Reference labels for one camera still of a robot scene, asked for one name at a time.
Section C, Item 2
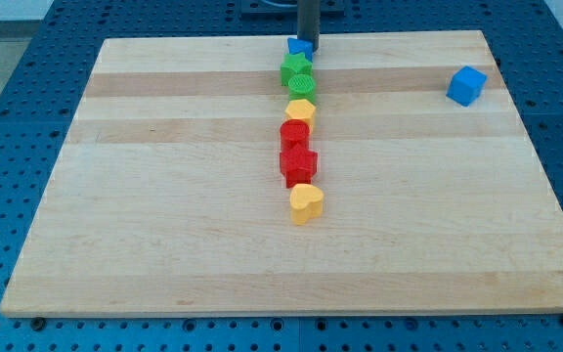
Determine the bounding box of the blue cube block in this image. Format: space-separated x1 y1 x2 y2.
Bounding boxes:
446 66 488 107

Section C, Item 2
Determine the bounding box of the red star block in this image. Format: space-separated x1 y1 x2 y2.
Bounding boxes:
280 145 319 188

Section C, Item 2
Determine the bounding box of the yellow heart block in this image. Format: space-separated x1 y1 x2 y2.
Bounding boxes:
289 184 325 225

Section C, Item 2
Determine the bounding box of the red cylinder block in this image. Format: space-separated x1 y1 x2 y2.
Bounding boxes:
280 119 310 152

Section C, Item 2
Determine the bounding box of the yellow pentagon block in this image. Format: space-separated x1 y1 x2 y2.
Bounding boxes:
284 99 317 132

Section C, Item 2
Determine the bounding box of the green cylinder block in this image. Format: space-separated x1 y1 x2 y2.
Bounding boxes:
287 74 317 104

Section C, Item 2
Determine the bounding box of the green star block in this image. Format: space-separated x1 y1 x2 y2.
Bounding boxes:
280 53 312 86

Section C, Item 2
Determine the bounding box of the light wooden board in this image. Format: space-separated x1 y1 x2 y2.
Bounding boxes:
0 30 563 318

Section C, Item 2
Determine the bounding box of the blue wedge block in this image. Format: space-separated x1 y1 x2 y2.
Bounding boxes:
287 37 314 62

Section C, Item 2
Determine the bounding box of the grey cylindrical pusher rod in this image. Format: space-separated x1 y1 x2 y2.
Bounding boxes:
297 0 321 52

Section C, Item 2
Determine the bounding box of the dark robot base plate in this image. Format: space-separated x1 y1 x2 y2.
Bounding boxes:
236 0 347 18

